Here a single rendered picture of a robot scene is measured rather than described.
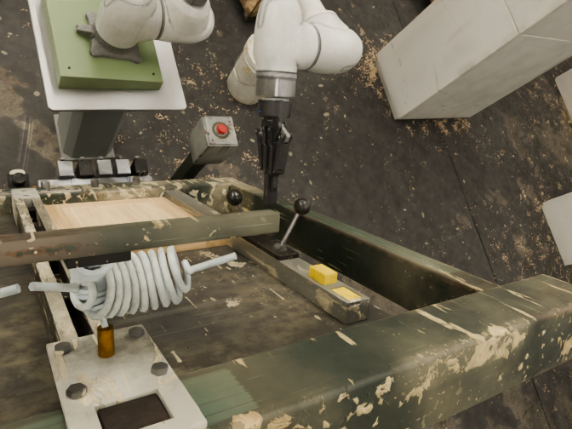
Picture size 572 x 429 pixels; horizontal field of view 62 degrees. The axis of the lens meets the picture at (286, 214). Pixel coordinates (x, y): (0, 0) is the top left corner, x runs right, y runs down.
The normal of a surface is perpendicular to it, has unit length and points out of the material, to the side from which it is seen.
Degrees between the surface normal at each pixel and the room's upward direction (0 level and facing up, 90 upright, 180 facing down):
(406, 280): 90
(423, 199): 0
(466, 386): 32
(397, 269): 90
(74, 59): 4
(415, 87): 90
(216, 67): 0
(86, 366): 58
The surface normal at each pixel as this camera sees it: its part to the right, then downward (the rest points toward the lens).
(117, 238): 0.53, 0.24
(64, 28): 0.54, -0.29
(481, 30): -0.83, 0.12
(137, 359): 0.05, -0.97
